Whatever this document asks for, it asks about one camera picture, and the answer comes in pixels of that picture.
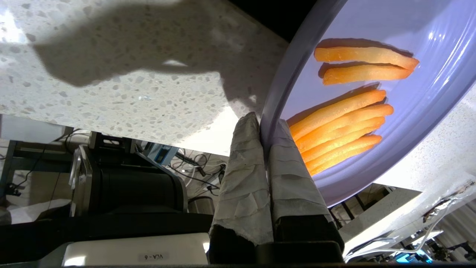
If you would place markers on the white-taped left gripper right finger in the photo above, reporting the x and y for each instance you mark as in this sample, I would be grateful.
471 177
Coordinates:
293 190

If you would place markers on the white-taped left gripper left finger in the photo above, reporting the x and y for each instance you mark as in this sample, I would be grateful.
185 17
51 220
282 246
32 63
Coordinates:
243 186

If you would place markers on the purple plastic plate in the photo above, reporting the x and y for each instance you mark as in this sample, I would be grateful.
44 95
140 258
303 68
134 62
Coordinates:
427 33

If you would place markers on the blue and white box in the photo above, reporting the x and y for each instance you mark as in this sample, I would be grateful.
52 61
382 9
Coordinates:
162 154

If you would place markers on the black robot torso column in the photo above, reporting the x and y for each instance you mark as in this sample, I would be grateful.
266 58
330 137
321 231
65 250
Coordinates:
137 186

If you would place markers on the white labelled robot panel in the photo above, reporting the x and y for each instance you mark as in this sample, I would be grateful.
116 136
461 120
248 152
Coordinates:
137 250

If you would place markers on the dark metal frame table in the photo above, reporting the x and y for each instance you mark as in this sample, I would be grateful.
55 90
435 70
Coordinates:
22 160

